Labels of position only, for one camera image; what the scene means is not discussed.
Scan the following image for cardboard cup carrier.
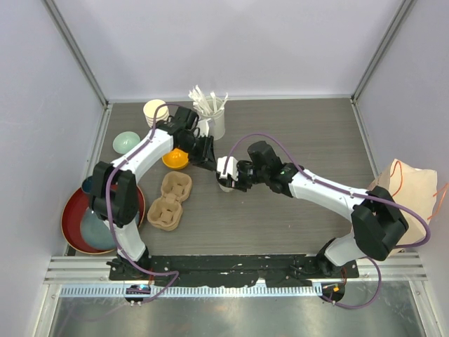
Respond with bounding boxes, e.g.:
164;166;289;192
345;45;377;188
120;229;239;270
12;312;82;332
147;171;192;232

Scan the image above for white straw holder cup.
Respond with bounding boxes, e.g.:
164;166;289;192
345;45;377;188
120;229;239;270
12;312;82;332
197;96;225;140

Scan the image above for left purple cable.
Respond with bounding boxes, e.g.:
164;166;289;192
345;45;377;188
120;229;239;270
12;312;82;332
106;103;182;308

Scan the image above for blue-grey plate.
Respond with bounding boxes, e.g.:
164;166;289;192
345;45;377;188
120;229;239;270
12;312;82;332
80;209;116;251

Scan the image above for brown paper bag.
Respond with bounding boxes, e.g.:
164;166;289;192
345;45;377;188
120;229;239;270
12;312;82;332
368;159;437;223

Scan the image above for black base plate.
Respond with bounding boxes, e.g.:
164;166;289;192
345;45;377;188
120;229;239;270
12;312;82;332
107;254;359;288

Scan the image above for paper coffee cup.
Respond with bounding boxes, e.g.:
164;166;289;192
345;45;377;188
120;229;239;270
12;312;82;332
217;178;234;192

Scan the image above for orange bowl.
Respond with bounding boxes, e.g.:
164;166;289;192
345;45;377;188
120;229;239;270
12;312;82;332
162;149;189;170

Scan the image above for purple cable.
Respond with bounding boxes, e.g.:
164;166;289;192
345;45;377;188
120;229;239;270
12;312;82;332
222;132;432;311
106;103;182;308

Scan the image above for red round tray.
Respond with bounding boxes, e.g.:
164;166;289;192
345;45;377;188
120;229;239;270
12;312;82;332
60;183;146;255

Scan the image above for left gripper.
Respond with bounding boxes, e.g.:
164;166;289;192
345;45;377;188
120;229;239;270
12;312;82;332
177;133;218;171

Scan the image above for pale green bowl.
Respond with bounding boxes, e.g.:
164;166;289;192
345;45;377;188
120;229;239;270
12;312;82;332
112;131;141;155

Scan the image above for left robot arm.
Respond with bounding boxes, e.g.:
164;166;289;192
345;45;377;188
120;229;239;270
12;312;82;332
89;105;217;280

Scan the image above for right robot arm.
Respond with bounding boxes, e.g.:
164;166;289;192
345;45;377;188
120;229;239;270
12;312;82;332
220;141;409;277

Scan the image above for dark blue mug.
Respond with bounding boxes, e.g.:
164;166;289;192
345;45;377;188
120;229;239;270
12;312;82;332
81;176;93;194

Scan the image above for stack of paper cups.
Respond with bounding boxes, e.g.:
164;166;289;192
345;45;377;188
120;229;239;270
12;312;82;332
143;99;170;128

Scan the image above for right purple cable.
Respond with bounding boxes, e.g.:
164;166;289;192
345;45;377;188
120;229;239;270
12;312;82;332
222;132;432;311

